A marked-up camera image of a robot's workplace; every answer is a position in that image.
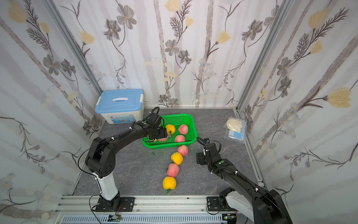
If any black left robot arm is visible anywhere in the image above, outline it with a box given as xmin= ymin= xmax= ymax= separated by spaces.
xmin=85 ymin=107 xmax=167 ymax=202

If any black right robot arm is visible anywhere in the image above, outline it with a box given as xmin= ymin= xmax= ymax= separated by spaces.
xmin=197 ymin=137 xmax=292 ymax=224

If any green plastic perforated basket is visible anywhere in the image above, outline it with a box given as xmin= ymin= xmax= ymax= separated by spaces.
xmin=142 ymin=113 xmax=198 ymax=149

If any blue face mask pack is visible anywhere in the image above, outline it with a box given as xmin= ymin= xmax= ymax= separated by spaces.
xmin=224 ymin=129 xmax=246 ymax=143

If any blue lid storage box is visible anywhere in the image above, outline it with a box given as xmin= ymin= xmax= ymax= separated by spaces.
xmin=95 ymin=89 xmax=144 ymax=124

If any clear bag of white gloves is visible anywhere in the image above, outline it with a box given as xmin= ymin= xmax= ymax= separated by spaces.
xmin=224 ymin=117 xmax=247 ymax=133

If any yellow peach bottom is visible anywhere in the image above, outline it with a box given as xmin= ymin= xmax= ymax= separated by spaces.
xmin=162 ymin=176 xmax=177 ymax=193

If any small green circuit board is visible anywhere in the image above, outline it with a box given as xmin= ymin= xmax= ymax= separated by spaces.
xmin=107 ymin=215 xmax=122 ymax=222

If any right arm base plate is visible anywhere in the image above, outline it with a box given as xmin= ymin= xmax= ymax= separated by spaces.
xmin=206 ymin=196 xmax=233 ymax=212

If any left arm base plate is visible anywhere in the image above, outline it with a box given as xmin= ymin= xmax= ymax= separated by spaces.
xmin=94 ymin=196 xmax=135 ymax=212

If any aluminium front rail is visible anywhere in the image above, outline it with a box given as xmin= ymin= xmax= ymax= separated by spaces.
xmin=55 ymin=193 xmax=249 ymax=215

